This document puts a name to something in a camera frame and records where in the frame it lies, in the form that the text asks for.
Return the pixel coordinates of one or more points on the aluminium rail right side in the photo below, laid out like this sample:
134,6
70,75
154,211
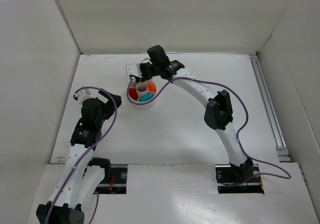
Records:
280,145

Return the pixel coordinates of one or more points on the teal lego brick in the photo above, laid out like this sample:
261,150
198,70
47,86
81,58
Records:
146,97

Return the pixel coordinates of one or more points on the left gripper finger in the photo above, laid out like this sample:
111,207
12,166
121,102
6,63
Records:
117,99
105,94

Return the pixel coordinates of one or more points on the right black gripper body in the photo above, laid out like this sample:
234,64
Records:
145,71

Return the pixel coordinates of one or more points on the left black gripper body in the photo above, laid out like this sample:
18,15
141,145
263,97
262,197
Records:
107,103

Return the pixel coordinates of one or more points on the brown lego plate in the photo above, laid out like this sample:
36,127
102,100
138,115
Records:
141,89

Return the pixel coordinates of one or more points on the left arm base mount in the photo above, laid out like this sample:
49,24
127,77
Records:
105,178

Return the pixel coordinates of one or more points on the red lego brick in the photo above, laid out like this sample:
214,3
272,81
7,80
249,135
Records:
133,93

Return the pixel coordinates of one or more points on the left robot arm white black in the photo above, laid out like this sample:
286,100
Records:
82,172

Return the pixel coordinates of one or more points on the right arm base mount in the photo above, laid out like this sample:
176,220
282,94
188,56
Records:
229,183

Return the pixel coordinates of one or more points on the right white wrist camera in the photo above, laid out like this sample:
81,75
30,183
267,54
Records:
133,70

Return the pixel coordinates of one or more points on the white round divided container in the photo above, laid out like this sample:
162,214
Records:
137,103

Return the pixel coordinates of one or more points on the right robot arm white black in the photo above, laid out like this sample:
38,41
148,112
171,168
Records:
218,106

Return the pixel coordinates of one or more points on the orange round lego piece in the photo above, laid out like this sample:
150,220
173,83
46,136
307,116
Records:
151,87

